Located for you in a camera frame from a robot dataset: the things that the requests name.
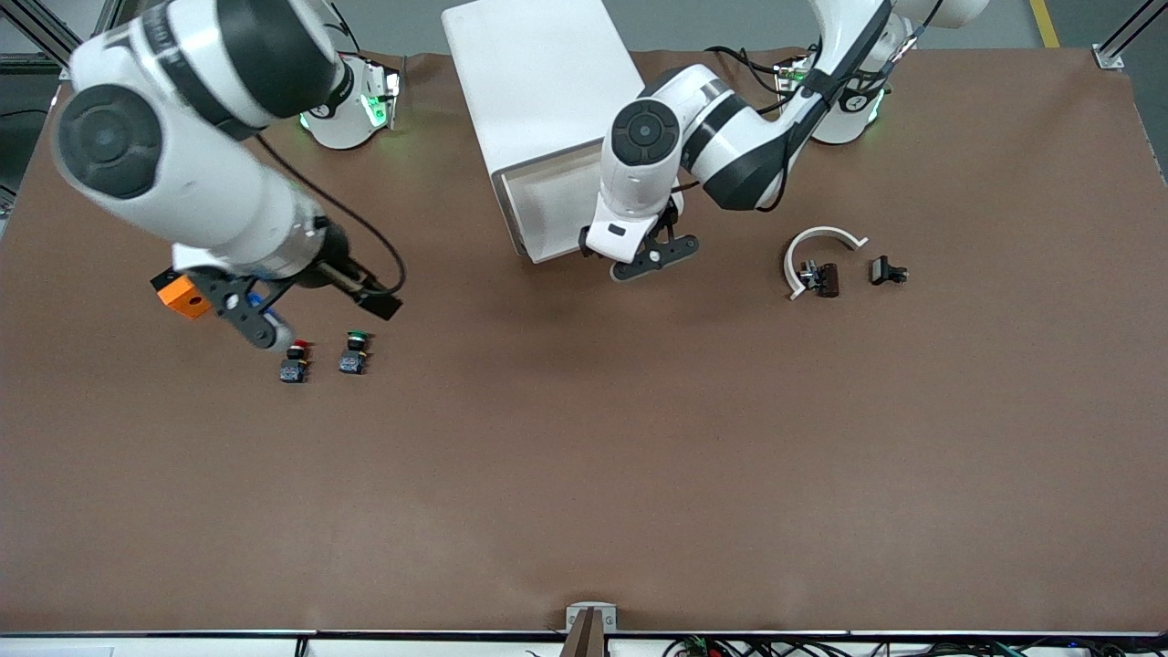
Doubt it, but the grey metal bracket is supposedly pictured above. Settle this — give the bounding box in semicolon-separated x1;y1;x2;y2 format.
566;602;618;633

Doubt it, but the black arm base cable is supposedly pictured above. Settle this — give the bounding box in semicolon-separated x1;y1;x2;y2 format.
705;44;813;85

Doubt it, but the white curved plastic ring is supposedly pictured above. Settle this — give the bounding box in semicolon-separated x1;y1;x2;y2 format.
784;225;869;301

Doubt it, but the cream cabinet drawer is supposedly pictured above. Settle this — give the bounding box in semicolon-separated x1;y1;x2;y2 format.
500;146;681;265

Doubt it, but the orange box with hole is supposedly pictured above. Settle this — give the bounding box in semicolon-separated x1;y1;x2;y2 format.
151;267;213;320

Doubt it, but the white drawer cabinet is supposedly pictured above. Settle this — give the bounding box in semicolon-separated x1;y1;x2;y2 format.
442;0;681;265

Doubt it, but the aluminium frame profile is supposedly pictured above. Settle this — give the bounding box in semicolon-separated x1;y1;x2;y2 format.
1095;0;1168;70
0;0;124;83

